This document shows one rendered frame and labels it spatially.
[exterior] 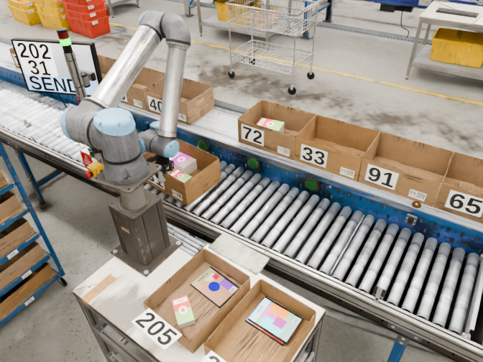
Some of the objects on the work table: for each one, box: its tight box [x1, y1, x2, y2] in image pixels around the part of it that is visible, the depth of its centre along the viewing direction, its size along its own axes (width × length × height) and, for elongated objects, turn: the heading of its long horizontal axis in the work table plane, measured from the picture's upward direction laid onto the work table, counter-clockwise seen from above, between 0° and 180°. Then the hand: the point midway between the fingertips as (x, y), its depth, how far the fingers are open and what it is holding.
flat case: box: [190, 266, 240, 308], centre depth 184 cm, size 14×19×2 cm
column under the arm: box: [109, 188, 183, 277], centre depth 194 cm, size 26×26×33 cm
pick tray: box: [203, 279, 316, 362], centre depth 161 cm, size 28×38×10 cm
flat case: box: [248, 296, 303, 344], centre depth 168 cm, size 14×19×2 cm
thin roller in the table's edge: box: [167, 223, 206, 248], centre depth 212 cm, size 2×28×2 cm, turn 56°
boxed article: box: [172, 295, 196, 329], centre depth 173 cm, size 7×13×4 cm, turn 22°
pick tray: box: [143, 249, 251, 354], centre depth 175 cm, size 28×38×10 cm
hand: (162, 180), depth 232 cm, fingers closed
